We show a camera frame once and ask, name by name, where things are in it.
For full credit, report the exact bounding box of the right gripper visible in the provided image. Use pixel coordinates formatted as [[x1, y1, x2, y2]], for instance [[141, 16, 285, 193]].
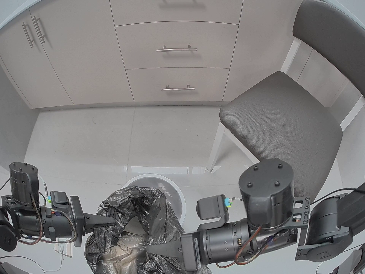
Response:
[[146, 220, 254, 272]]

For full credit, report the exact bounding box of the beige cabinet with drawers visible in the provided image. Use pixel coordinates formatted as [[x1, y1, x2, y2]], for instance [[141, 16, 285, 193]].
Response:
[[0, 0, 365, 110]]

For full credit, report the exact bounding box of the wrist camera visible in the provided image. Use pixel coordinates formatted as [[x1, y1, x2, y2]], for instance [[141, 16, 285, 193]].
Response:
[[196, 194, 231, 231], [47, 191, 70, 209]]

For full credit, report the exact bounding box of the black plastic bag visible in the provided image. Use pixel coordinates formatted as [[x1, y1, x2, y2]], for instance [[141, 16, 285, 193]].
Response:
[[85, 186, 213, 274]]

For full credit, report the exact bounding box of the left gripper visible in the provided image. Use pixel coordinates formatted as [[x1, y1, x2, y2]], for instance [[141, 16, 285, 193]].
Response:
[[42, 196, 118, 247]]

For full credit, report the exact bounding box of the grey padded white-legged chair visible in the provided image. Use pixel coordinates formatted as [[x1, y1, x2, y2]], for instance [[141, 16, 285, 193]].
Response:
[[206, 0, 365, 203]]

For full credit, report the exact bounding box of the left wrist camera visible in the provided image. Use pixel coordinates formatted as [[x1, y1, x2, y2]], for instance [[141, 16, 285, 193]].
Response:
[[47, 191, 70, 209]]

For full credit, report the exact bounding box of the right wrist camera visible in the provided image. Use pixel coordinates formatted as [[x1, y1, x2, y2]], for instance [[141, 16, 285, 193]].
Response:
[[196, 194, 231, 231]]

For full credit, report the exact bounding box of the white trash bin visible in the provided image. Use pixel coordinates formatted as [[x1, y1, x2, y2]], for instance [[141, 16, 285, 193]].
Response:
[[121, 174, 186, 225]]

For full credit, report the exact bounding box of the white power cable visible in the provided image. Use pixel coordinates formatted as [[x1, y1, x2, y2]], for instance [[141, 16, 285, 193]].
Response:
[[43, 244, 65, 273]]

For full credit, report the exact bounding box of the black cable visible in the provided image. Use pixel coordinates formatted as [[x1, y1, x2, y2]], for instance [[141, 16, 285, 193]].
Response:
[[311, 188, 357, 205]]

